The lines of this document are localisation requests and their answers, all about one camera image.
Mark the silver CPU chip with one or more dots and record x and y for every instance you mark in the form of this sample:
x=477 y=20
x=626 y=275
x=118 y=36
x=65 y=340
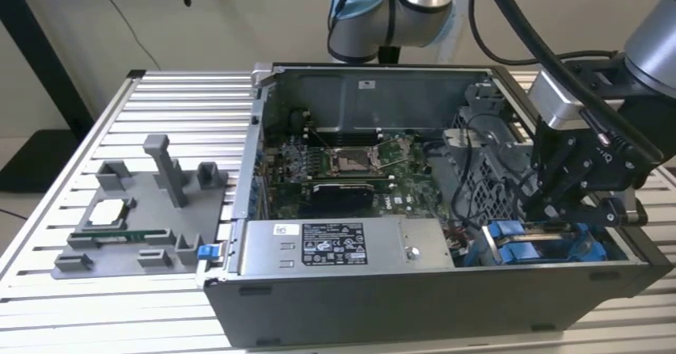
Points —
x=106 y=213

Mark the CPU socket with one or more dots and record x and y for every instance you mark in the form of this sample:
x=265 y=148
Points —
x=351 y=160

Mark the hard disk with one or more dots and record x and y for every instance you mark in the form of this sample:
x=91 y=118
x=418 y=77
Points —
x=505 y=229

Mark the blue case latch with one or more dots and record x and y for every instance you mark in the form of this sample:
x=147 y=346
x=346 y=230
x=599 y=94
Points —
x=207 y=252

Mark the green RAM stick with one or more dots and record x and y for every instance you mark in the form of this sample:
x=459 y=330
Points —
x=135 y=236

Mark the green motherboard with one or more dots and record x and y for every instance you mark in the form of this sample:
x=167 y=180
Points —
x=413 y=195

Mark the blue carrier with disk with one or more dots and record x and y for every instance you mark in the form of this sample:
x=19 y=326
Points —
x=521 y=253

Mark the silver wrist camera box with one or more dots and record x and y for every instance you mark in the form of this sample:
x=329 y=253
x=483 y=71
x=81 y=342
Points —
x=555 y=96

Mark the gray plastic bracket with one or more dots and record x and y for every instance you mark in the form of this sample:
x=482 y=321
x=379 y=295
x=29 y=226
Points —
x=483 y=92

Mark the gray metal disk bay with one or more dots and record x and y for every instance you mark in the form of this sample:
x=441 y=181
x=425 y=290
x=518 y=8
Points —
x=486 y=187

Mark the black upright post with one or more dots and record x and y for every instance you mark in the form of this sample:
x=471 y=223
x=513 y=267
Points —
x=37 y=49

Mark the silver power supply unit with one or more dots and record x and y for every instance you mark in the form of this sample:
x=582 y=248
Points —
x=386 y=247

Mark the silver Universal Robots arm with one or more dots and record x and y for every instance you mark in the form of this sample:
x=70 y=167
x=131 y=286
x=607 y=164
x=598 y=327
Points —
x=365 y=29

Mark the black flat base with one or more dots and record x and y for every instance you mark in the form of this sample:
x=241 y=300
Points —
x=37 y=160

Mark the white sticker label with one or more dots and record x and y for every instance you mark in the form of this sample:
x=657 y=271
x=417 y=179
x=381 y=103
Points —
x=367 y=84

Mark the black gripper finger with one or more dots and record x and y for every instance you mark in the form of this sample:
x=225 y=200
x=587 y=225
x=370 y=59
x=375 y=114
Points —
x=618 y=213
x=561 y=164

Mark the gray parts rack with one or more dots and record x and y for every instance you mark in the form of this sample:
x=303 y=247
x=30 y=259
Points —
x=159 y=219

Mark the open black PC case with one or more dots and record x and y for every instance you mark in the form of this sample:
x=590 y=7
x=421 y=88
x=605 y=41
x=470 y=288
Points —
x=402 y=306

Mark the black RAM slot bank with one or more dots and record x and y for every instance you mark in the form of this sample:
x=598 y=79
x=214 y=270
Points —
x=343 y=137

